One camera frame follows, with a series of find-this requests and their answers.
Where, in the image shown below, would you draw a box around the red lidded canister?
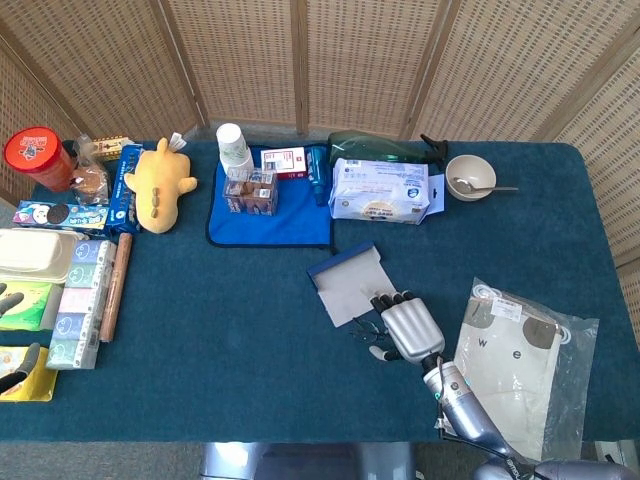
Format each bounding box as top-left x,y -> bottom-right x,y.
3,126 -> 76,194

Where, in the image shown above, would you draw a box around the black eyeglasses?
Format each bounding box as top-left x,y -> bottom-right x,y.
348,317 -> 390,344

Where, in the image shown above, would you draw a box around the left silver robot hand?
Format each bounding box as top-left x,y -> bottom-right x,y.
0,282 -> 41,396

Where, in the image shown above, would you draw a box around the grey blue glasses pouch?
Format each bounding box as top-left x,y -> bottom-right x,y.
306,240 -> 400,329

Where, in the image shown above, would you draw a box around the small blue bottle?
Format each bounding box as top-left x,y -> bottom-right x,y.
306,146 -> 329,207

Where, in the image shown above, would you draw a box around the bagged brown bread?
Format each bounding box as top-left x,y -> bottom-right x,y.
69,137 -> 111,206

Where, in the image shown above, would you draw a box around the stack of paper cups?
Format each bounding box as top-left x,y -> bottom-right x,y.
215,122 -> 255,176

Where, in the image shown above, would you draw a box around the blue cookie box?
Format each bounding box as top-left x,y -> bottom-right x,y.
106,143 -> 146,236

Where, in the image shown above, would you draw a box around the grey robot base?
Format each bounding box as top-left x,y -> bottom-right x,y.
198,442 -> 416,480

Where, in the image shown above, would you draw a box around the yellow snack bag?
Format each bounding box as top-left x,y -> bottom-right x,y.
0,345 -> 59,404

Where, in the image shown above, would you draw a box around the small tan printed box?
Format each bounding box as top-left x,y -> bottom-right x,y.
89,135 -> 134,162

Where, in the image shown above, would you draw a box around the small brown box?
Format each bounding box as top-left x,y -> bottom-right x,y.
221,167 -> 279,217

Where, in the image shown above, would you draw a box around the beige bowl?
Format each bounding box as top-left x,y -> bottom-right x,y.
445,154 -> 497,203

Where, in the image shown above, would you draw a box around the pastel tissue packet bundle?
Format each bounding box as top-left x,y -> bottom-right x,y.
45,239 -> 118,371

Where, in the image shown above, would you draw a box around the yellow plush toy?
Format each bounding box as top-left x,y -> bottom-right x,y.
123,132 -> 199,235

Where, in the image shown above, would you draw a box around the red and white box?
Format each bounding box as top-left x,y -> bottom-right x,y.
259,146 -> 310,181

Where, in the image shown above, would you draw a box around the bagged white cloth package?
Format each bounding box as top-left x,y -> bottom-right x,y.
452,277 -> 600,462

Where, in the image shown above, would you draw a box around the white clamshell food container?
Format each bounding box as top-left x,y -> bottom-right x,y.
0,228 -> 81,285

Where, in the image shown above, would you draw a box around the metal spoon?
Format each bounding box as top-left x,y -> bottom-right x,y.
451,176 -> 520,194

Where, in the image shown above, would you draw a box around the green tissue pack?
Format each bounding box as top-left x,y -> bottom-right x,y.
0,280 -> 64,332

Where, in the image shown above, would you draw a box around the wooden rolling pin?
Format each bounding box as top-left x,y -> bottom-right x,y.
98,233 -> 134,344

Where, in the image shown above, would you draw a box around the white wet wipes pack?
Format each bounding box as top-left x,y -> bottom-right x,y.
327,157 -> 431,226

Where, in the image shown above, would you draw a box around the woven wooden folding screen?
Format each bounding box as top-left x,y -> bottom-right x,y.
0,0 -> 640,269

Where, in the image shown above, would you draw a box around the Oreo cookie box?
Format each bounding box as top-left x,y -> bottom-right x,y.
12,199 -> 111,236

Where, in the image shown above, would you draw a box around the blue cloth mat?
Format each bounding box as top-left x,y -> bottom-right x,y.
206,144 -> 341,259

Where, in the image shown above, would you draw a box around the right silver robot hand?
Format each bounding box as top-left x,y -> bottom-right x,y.
359,283 -> 446,365

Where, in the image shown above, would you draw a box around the green spray bottle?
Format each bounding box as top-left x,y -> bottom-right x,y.
327,129 -> 450,165

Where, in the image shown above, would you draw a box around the teal table cloth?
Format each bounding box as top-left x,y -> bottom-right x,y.
0,139 -> 640,444

